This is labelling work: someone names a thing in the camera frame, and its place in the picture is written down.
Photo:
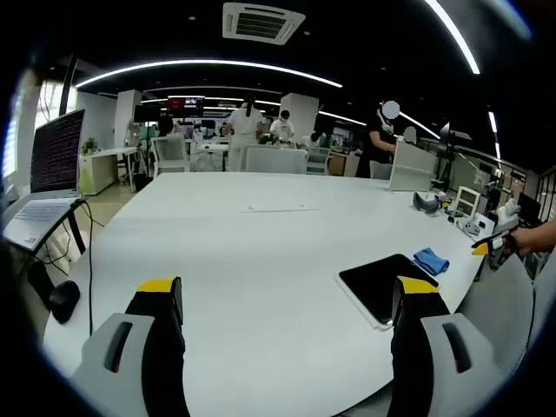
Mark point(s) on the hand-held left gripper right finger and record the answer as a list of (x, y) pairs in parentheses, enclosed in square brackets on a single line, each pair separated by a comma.
[(473, 347)]

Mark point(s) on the white low cabinet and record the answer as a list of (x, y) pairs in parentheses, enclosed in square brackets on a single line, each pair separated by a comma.
[(102, 171)]

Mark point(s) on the long curved ceiling light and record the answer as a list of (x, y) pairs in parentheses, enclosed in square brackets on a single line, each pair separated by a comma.
[(208, 62)]

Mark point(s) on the black rectangular mirror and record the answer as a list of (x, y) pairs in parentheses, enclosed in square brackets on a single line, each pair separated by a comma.
[(369, 278)]

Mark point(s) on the silver laptop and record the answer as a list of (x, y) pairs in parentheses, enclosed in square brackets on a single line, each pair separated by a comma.
[(56, 152)]

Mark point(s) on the white framed box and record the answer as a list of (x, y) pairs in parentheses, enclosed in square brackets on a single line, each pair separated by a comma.
[(467, 200)]

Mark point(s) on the black monitor on stand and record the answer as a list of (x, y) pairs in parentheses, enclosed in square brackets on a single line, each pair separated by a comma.
[(447, 139)]

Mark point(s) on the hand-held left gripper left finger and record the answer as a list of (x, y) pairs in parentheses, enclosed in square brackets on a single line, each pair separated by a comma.
[(102, 347)]

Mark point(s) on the ceiling air conditioner vent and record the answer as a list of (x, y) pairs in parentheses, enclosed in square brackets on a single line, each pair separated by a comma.
[(262, 21)]

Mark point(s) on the straight ceiling light strip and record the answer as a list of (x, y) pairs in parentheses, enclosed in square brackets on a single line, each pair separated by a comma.
[(456, 35)]

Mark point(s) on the black computer mouse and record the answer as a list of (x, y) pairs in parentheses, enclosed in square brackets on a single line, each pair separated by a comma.
[(64, 300)]

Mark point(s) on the wall display screen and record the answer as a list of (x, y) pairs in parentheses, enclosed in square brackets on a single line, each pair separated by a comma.
[(186, 105)]

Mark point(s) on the small potted plant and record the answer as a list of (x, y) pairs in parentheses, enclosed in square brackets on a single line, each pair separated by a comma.
[(90, 146)]

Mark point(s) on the white upright panel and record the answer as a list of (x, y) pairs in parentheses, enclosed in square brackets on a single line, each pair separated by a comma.
[(412, 167)]

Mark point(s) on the person's right hand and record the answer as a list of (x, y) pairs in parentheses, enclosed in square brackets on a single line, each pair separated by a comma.
[(523, 242)]

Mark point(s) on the grey curved device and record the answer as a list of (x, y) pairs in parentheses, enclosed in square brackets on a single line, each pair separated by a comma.
[(425, 204)]

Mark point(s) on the black laptop stand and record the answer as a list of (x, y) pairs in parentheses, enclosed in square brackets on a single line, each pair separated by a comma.
[(78, 234)]

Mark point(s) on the blue cleaning cloth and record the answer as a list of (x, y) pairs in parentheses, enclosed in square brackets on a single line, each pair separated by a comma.
[(430, 260)]

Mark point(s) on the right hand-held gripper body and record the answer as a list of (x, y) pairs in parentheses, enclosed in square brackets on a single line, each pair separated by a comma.
[(508, 213)]

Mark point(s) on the small white device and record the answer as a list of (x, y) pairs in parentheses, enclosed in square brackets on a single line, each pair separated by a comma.
[(467, 227)]

